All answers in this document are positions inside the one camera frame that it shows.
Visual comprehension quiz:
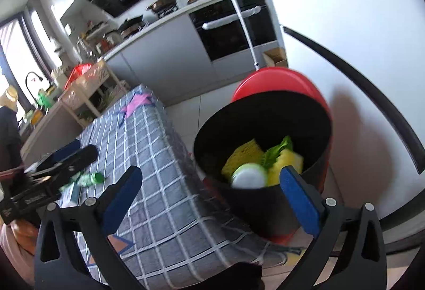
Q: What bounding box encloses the green wrapper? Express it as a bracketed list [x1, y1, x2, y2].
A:
[261, 135, 293, 169]

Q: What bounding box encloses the black trash bin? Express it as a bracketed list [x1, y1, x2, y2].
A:
[193, 91, 332, 242]

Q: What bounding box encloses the black frying pan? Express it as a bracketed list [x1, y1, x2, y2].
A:
[118, 15, 145, 33]

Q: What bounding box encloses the yellow ridged sponge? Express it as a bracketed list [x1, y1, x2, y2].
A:
[221, 140, 264, 179]

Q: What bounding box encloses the black built-in oven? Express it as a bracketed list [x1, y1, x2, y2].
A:
[189, 0, 277, 61]

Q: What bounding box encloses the cardboard box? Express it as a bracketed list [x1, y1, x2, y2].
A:
[263, 47, 288, 68]

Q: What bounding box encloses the white floor mop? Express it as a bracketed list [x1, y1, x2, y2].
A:
[202, 0, 263, 71]

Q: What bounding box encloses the green cap plastic bottle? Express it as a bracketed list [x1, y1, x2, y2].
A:
[60, 172, 104, 192]

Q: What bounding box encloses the cream plastic shelf rack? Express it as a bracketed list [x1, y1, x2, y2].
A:
[59, 60, 128, 129]

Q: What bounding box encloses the blue white milk carton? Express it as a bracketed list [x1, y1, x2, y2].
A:
[58, 182, 80, 207]

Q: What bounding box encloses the grey checked tablecloth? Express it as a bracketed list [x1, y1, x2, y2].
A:
[60, 85, 304, 289]

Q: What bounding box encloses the red trash bin lid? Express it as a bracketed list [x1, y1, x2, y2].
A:
[232, 68, 332, 122]

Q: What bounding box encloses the red plastic basket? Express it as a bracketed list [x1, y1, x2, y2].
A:
[63, 63, 92, 90]

